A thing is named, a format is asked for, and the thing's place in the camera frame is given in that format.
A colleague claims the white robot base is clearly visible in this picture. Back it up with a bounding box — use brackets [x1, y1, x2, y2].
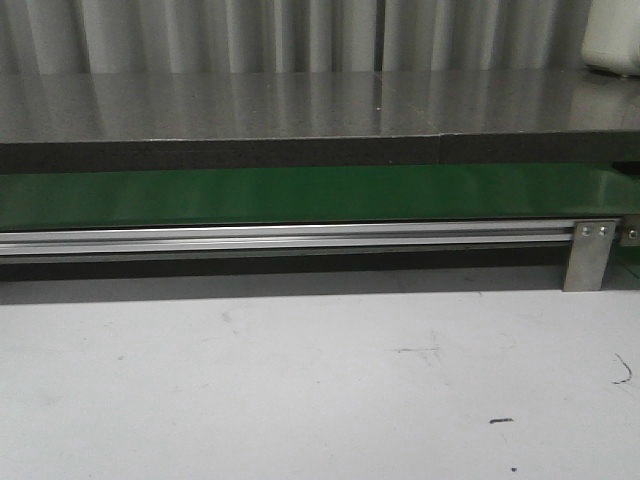
[581, 0, 639, 76]

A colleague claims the green conveyor belt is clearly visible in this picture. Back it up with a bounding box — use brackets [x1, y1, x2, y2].
[1, 163, 639, 231]

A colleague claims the grey pleated curtain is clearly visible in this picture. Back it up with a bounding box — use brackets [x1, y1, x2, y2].
[1, 1, 590, 74]

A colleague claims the aluminium conveyor side rail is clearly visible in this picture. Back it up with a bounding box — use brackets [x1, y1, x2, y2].
[1, 220, 575, 258]

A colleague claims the steel conveyor support bracket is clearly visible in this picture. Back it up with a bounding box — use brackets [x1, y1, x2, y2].
[563, 220, 617, 292]

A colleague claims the small steel end bracket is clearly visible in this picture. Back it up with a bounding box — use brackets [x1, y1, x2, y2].
[619, 214, 640, 248]

